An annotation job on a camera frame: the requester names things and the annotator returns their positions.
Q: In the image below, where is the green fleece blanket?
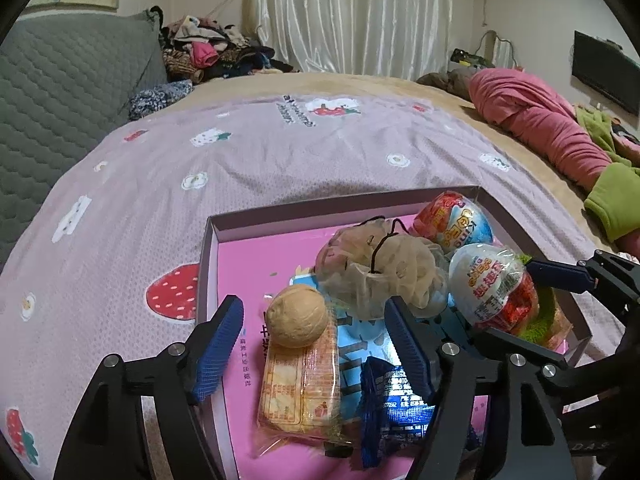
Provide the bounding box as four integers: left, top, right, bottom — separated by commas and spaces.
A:
575, 105, 640, 242

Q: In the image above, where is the grey-brown cloth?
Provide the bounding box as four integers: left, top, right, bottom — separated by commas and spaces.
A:
417, 67, 473, 99

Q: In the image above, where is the walnut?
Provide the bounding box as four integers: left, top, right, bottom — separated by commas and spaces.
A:
265, 286, 330, 348

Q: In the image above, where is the grey quilted headboard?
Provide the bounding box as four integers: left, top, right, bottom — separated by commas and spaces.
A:
0, 12, 168, 271

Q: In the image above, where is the dark bag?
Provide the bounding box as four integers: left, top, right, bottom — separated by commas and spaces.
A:
450, 49, 493, 72

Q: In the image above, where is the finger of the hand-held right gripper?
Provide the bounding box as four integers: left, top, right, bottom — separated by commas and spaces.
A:
525, 249, 640, 307
470, 310, 640, 401

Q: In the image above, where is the beige bed sheet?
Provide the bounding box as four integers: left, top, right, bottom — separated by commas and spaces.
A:
192, 72, 640, 271

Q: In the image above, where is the pile of clothes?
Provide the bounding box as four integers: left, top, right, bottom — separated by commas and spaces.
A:
160, 15, 301, 83

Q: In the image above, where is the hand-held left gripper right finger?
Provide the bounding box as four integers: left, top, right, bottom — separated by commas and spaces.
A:
382, 297, 571, 480

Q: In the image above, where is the green hair scrunchie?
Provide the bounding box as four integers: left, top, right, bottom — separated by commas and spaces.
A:
517, 254, 557, 346

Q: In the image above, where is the pink shallow box tray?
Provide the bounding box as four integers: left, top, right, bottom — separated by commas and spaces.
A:
195, 186, 591, 480

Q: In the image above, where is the yellow wafer packet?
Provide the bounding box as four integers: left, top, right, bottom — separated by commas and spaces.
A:
542, 307, 575, 352
252, 320, 351, 458

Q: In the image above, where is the pink book with blue label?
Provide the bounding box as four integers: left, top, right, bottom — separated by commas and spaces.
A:
215, 225, 566, 480

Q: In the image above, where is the dark patterned cloth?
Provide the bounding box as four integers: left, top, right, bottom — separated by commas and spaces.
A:
129, 80, 193, 121

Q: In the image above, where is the red and white toy egg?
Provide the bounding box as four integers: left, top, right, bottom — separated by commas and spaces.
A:
447, 244, 541, 333

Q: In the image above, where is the pink fleece blanket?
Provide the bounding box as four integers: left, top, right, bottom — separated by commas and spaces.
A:
467, 67, 615, 192

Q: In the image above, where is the white-framed mirror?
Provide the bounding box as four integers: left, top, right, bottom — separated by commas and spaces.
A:
480, 30, 517, 69

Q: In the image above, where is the blue biscuit packet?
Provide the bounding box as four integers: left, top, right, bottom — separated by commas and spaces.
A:
360, 357, 441, 471

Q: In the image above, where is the black television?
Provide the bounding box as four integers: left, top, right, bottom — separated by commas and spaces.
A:
572, 30, 640, 116

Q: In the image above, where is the beige mesh bath sponge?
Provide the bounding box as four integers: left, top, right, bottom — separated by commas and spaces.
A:
315, 217, 451, 321

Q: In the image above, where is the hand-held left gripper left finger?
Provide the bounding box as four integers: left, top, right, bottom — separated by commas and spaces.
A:
52, 295, 246, 480

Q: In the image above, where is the blue and orange toy egg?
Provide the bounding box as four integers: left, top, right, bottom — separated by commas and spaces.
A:
412, 190, 496, 254

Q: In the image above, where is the white curtain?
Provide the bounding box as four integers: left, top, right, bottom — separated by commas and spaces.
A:
242, 0, 453, 81

